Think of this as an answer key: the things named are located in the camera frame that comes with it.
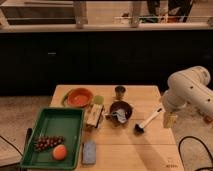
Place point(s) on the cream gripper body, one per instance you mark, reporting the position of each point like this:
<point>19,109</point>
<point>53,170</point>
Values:
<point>169,119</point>

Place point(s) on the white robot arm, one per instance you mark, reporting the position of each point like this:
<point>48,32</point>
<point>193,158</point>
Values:
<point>187,86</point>

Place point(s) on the grey blue cloth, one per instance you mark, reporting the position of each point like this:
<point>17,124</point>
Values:
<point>120,115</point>

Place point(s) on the dark brown bowl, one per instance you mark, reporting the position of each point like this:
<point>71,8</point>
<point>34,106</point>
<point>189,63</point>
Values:
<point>121,105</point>

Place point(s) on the small metal cup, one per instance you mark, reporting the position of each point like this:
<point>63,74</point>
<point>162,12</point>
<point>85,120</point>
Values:
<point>120,91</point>

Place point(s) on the small green cup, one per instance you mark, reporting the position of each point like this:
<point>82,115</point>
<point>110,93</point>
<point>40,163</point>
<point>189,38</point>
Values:
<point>98,100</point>

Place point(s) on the cream cardboard box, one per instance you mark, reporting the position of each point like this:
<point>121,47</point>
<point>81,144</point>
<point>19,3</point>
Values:
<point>94,115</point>

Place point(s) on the blue sponge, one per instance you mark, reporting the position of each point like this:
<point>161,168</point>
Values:
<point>89,152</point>

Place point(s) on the orange bowl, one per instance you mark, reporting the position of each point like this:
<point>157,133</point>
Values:
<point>79,97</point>

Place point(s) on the green plastic tray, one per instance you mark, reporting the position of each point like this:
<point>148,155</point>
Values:
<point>64,122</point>

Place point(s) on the green plate under bowl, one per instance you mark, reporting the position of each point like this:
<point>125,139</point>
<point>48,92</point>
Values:
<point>65,97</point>

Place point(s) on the orange fruit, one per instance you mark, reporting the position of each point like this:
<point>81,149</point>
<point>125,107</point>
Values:
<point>59,152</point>

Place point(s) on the dark red grape bunch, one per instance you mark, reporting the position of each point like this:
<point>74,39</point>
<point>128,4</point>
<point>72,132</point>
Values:
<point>46,142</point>

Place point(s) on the dark low cabinet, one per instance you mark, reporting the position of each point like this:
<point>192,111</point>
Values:
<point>35,63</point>

